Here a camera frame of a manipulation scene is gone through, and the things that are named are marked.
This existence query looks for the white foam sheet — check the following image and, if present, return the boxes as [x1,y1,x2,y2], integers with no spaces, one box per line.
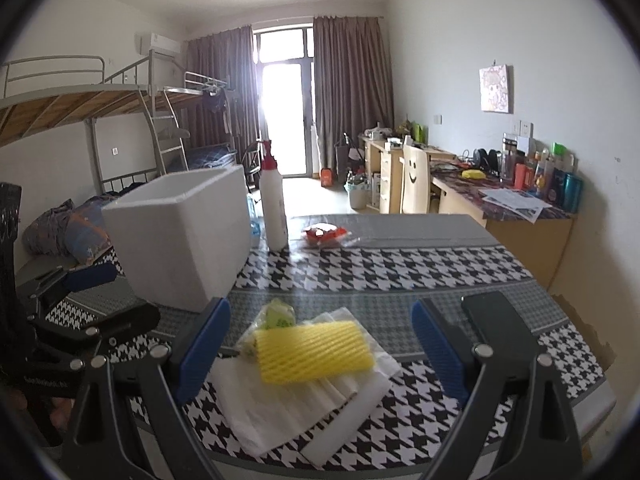
[208,308,400,458]

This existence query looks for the person's left hand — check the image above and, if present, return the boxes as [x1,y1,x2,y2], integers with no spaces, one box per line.
[6,388,75,432]

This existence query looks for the white air conditioner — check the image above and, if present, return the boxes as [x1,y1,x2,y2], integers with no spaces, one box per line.
[139,32,181,58]

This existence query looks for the black folding chair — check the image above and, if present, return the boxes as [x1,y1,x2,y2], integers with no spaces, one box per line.
[241,140,262,192]

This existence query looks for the glass balcony door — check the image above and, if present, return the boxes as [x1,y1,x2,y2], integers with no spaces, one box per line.
[253,24,314,178]

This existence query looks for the metal bunk bed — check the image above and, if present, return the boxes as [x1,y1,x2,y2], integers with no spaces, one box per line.
[0,49,239,271]

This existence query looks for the white styrofoam box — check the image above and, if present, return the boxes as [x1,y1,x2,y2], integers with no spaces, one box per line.
[102,165,252,313]

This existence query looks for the yellow foam fruit net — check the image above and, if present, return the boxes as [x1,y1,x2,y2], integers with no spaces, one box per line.
[255,321,375,386]

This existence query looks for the yellow object on desk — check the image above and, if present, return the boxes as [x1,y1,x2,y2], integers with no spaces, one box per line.
[461,169,486,180]

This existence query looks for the cartoon wall picture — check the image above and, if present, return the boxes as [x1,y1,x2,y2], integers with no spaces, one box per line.
[478,64,513,114]

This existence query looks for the teal bottle on desk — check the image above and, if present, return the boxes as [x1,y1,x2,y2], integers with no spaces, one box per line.
[562,174,584,214]

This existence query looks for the left brown curtain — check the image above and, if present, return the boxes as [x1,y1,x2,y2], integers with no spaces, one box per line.
[183,25,259,154]

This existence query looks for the right brown curtain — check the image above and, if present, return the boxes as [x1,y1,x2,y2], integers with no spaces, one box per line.
[314,16,395,170]

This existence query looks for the wooden smiley chair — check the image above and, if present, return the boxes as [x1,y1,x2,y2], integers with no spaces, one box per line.
[400,145,431,214]

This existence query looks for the papers on desk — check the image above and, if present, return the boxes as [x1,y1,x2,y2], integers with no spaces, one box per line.
[480,188,550,223]

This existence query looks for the white red spray bottle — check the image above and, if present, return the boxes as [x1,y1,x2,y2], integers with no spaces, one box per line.
[259,140,288,252]

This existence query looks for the blue plaid bedding bundle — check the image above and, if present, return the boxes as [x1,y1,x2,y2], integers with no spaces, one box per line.
[22,194,116,266]

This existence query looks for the houndstooth table cloth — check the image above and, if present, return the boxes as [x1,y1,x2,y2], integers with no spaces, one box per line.
[44,212,609,474]

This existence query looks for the red snack packet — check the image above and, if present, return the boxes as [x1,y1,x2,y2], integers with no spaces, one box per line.
[303,222,349,248]

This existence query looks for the wooden desk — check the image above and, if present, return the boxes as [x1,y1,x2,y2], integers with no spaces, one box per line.
[363,139,574,288]

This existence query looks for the brown curtain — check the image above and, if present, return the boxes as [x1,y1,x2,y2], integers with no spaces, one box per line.
[183,25,259,154]
[314,16,395,170]

